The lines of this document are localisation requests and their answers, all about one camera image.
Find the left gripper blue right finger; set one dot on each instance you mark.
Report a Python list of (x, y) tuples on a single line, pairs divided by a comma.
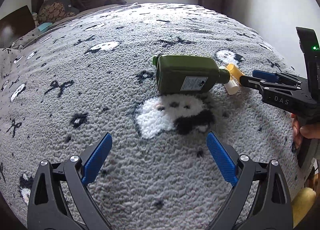
[(222, 159)]

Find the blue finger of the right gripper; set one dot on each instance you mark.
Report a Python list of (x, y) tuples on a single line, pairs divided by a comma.
[(280, 78), (267, 88)]

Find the brown patterned pillow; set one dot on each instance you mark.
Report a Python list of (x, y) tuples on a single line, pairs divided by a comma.
[(55, 10)]

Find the teal small object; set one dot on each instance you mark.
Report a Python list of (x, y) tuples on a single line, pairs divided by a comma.
[(44, 27)]

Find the grey patterned fleece blanket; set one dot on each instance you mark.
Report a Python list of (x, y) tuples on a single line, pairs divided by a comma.
[(63, 90)]

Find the yellow cylindrical tube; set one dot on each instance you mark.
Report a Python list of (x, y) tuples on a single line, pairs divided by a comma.
[(235, 72)]

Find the small white cylinder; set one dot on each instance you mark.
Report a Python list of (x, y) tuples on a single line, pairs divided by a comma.
[(231, 87)]

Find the large dark green bottle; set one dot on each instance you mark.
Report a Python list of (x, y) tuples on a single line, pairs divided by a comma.
[(179, 74)]

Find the dark wooden headboard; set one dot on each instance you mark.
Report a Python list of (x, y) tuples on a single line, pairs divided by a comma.
[(14, 25)]

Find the person right hand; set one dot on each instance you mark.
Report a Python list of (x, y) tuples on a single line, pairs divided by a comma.
[(307, 131)]

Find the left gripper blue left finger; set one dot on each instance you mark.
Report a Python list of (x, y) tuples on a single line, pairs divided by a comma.
[(93, 157)]

